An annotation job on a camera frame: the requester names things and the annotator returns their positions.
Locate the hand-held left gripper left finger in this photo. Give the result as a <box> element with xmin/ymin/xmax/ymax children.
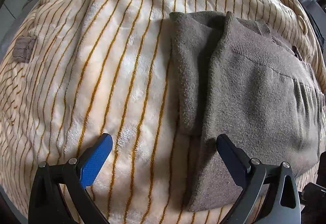
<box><xmin>28</xmin><ymin>133</ymin><xmax>114</xmax><ymax>224</ymax></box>

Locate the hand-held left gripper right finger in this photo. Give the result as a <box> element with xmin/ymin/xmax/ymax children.
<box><xmin>216</xmin><ymin>134</ymin><xmax>302</xmax><ymax>224</ymax></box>

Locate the grey knit garment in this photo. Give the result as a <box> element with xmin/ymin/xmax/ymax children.
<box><xmin>169</xmin><ymin>11</ymin><xmax>326</xmax><ymax>212</ymax></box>

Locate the cream striped fleece blanket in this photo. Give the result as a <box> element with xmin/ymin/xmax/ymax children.
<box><xmin>0</xmin><ymin>0</ymin><xmax>326</xmax><ymax>224</ymax></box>

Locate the small folded grey cloth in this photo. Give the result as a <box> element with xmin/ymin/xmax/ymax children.
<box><xmin>13</xmin><ymin>36</ymin><xmax>35</xmax><ymax>64</ymax></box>

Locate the cream striped buttoned garment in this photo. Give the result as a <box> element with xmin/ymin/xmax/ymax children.
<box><xmin>251</xmin><ymin>0</ymin><xmax>326</xmax><ymax>102</ymax></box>

